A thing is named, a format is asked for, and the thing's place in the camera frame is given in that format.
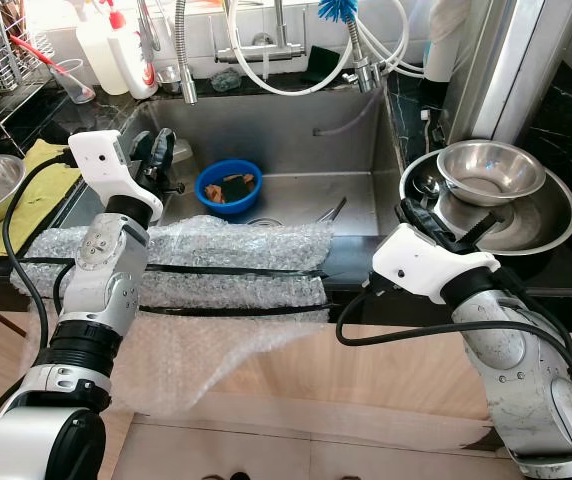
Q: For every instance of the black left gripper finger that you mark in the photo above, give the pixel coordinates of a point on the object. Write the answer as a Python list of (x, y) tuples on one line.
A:
[(164, 150)]

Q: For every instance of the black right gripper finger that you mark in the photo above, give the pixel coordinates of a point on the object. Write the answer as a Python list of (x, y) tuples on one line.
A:
[(429, 220)]

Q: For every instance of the steel spoon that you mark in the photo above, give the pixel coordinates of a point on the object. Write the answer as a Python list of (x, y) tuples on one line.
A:
[(423, 187), (326, 216), (332, 210)]

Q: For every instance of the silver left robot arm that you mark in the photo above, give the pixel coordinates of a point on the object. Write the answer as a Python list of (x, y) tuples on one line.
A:
[(101, 300)]

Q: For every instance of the brown scrub sponge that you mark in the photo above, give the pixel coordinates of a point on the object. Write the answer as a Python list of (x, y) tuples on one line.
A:
[(234, 187)]

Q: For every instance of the small steel cup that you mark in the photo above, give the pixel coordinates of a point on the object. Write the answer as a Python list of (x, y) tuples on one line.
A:
[(169, 80)]

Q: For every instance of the blue plastic bowl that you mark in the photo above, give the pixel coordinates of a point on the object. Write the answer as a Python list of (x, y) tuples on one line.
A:
[(231, 210)]

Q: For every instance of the flexible steel faucet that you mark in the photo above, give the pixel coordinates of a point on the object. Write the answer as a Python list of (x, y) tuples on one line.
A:
[(186, 70)]

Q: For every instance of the white bottle red pump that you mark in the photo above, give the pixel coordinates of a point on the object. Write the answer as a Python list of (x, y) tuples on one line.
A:
[(134, 68)]

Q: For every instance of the green scrub pad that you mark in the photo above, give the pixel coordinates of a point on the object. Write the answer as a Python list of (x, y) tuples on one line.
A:
[(226, 80)]

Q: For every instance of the clear plastic cup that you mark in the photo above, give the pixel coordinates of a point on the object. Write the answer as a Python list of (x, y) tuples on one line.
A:
[(76, 85)]

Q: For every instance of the yellow green cloth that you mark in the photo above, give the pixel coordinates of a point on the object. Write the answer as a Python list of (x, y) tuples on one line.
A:
[(46, 165)]

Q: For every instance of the stainless steel sink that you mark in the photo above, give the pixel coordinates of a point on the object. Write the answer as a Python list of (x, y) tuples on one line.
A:
[(286, 125)]

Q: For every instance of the clear bubble wrap sheet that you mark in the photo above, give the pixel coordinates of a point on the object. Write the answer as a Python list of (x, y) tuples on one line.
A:
[(226, 292)]

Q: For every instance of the tall stainless steel canister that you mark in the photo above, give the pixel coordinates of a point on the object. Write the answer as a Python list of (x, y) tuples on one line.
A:
[(496, 70)]

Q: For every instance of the chrome gooseneck faucet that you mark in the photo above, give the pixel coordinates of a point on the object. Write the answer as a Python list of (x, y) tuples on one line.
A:
[(361, 68)]

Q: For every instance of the white hanging cloth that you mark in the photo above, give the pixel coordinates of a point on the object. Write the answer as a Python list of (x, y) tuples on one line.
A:
[(444, 40)]

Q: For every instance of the blue bottle brush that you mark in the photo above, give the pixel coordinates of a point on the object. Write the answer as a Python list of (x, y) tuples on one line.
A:
[(336, 9)]

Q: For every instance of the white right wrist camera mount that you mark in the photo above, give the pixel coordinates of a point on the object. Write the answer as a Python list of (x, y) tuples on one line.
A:
[(426, 265)]

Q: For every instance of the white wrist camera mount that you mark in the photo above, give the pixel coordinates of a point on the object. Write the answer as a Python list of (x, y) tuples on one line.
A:
[(426, 265), (106, 160)]

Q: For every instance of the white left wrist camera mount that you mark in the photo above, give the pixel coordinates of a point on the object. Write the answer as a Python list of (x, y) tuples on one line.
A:
[(106, 160)]

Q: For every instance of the chrome wall tap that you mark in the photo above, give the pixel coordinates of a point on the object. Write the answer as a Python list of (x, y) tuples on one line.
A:
[(261, 55)]

